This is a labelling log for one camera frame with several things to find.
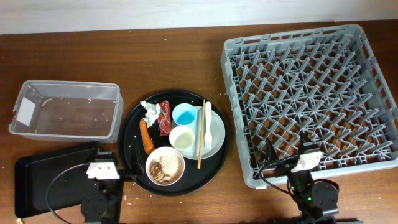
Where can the light blue plastic cup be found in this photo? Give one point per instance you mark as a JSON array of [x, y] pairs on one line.
[[185, 114]]

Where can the red snack wrapper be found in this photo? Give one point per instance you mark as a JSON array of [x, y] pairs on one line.
[[164, 120]]

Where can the round black serving tray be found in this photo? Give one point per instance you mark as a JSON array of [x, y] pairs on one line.
[[192, 178]]

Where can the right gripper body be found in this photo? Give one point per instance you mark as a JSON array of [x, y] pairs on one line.
[[295, 166]]

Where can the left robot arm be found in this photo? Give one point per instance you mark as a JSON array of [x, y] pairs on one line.
[[102, 204]]

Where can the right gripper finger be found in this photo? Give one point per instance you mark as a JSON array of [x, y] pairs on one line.
[[271, 156], [304, 139]]

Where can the cream plastic cup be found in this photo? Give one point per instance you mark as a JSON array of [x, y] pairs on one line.
[[182, 138]]

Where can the white plastic fork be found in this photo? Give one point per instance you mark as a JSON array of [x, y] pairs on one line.
[[208, 136]]

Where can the white tissue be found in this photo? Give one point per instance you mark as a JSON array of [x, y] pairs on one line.
[[152, 112]]

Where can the grey plastic dishwasher rack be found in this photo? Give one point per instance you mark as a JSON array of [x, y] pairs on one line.
[[325, 82]]

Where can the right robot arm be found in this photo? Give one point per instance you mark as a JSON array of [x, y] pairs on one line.
[[316, 199]]

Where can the black rectangular tray bin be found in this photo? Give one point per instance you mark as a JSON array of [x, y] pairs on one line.
[[34, 174]]

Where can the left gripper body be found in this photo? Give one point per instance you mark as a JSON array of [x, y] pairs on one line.
[[116, 173]]

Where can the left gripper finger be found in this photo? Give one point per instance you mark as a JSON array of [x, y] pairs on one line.
[[127, 176], [137, 162]]

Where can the orange carrot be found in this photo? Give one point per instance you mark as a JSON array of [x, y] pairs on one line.
[[146, 139]]

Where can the wooden chopstick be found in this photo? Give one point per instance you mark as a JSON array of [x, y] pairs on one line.
[[201, 134]]

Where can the grey round plate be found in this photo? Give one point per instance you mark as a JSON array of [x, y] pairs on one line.
[[217, 130]]

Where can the clear plastic bin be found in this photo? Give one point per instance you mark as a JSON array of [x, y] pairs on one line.
[[49, 110]]

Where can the white bowl with food scraps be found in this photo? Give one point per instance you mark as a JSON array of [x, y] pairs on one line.
[[165, 166]]

